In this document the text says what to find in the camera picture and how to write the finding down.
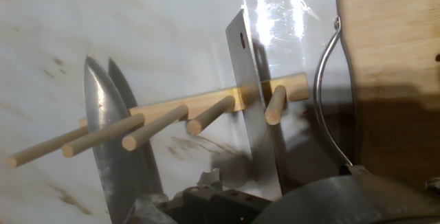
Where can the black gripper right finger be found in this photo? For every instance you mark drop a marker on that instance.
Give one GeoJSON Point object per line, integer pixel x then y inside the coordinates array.
{"type": "Point", "coordinates": [355, 169]}

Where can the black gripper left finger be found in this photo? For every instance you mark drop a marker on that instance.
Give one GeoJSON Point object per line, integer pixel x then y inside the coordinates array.
{"type": "Point", "coordinates": [233, 208]}

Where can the steel cleaver blade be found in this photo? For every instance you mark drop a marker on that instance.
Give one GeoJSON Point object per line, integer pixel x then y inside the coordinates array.
{"type": "Point", "coordinates": [254, 121]}

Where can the wooden peg rack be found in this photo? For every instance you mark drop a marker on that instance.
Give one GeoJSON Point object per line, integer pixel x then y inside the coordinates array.
{"type": "Point", "coordinates": [295, 86]}

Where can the pointed steel kitchen knife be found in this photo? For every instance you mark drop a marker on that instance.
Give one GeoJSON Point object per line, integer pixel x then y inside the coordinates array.
{"type": "Point", "coordinates": [110, 155]}

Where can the wooden cutting board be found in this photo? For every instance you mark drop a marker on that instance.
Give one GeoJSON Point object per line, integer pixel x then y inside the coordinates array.
{"type": "Point", "coordinates": [395, 28]}

